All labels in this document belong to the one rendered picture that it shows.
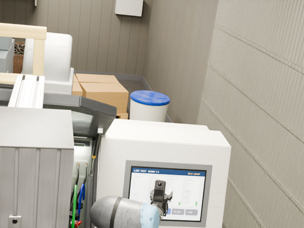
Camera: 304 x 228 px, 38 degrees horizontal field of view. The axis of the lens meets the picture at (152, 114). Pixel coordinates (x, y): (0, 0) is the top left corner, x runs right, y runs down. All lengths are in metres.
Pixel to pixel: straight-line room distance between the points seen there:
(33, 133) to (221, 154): 1.49
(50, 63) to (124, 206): 3.76
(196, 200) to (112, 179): 0.47
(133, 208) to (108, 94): 5.07
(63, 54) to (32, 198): 4.10
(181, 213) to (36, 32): 1.78
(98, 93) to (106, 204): 5.00
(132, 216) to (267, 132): 2.50
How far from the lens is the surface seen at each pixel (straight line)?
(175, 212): 2.42
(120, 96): 6.54
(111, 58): 8.92
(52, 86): 5.05
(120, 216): 1.47
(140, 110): 5.78
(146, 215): 1.45
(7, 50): 6.40
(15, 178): 1.06
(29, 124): 1.13
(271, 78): 3.82
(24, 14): 8.72
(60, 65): 5.10
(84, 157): 2.51
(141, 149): 2.30
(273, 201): 3.73
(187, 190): 2.40
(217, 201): 2.47
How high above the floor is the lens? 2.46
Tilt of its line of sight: 20 degrees down
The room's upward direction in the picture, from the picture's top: 8 degrees clockwise
